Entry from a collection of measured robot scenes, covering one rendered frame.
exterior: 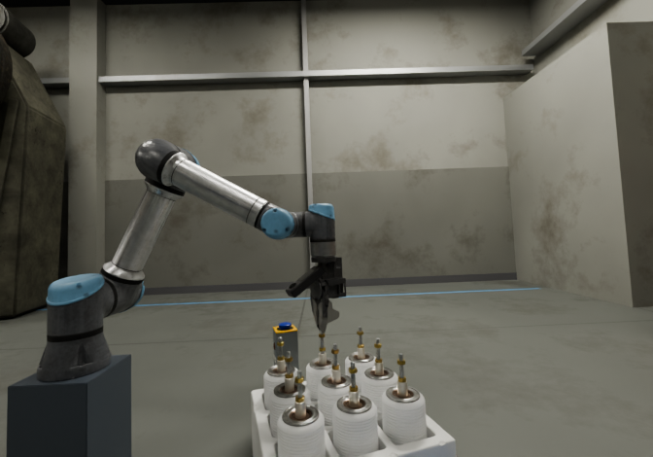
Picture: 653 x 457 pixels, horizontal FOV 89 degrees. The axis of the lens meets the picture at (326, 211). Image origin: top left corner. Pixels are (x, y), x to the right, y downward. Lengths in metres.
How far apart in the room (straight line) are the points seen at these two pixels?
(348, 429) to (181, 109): 3.94
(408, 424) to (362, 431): 0.10
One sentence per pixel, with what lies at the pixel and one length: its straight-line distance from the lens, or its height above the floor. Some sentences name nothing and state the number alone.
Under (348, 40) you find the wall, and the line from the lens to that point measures 4.41.
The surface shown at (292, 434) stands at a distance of 0.76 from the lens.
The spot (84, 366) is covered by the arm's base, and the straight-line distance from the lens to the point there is 1.06.
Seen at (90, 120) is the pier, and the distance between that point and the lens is 4.58.
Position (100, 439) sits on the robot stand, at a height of 0.15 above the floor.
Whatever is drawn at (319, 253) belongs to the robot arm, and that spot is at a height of 0.56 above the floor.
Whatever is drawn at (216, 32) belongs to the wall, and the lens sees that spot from 4.60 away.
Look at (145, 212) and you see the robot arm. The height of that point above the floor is 0.70.
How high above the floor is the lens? 0.62
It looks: 3 degrees up
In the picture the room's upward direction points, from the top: 2 degrees counter-clockwise
